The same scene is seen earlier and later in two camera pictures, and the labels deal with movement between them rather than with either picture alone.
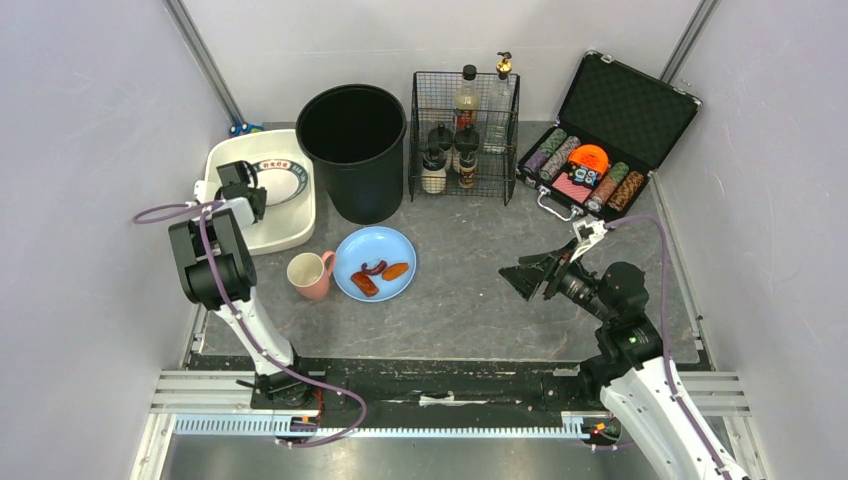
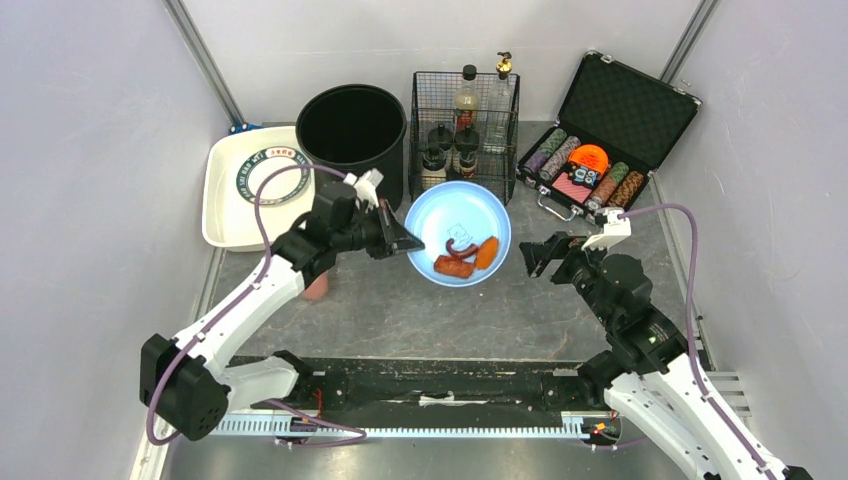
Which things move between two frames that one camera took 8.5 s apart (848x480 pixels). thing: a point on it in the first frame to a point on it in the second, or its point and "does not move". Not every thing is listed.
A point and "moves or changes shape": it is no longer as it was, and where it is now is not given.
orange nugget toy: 394,270 to 487,252
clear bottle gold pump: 501,108 does not move
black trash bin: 355,135 does not move
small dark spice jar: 468,163 does not move
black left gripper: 245,195 to 384,232
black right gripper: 549,275 to 560,263
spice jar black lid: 467,141 does not move
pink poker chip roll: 557,162 does not move
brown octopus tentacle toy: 376,270 to 464,252
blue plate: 372,244 to 466,213
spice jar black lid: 440,139 does not move
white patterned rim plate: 284,181 moves or changes shape
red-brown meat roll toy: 365,284 to 453,266
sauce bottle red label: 466,98 does not move
